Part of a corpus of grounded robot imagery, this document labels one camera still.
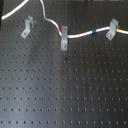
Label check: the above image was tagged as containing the right grey cable clip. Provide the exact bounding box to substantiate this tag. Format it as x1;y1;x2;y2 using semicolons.
106;19;119;40

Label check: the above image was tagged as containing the grey cable clip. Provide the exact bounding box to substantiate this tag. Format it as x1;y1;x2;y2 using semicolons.
106;19;119;40
61;26;68;51
21;16;37;38

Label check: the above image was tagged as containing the white cable with colour marks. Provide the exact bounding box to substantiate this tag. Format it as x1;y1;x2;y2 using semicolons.
0;0;128;39

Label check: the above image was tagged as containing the left grey cable clip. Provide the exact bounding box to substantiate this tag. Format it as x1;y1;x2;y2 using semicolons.
21;16;37;38

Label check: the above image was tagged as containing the middle grey cable clip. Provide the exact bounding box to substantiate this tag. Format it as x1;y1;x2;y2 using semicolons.
61;26;68;51

